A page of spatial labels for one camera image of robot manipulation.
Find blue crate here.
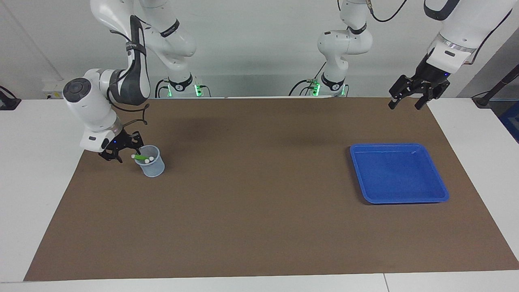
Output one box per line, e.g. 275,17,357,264
499,101,519,143

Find black clamp mount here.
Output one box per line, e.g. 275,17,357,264
0,86,21,111

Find white wall socket box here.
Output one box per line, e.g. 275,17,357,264
43,79,87,99

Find black left base cable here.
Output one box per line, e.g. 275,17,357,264
289,61,327,97

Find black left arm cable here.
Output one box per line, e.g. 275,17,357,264
367,0,513,64

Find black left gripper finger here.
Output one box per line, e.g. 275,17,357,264
414,83,436,111
388,76,414,110

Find blue plastic tray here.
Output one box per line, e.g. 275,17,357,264
350,143,450,204

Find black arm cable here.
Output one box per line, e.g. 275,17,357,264
367,0,513,64
106,91,150,127

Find translucent plastic cup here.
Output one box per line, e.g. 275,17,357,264
134,145,165,178

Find black stand pole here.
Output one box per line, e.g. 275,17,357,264
472,64,519,108

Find brown paper table mat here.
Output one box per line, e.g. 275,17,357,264
24,97,519,281

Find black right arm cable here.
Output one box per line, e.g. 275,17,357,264
106,91,150,127

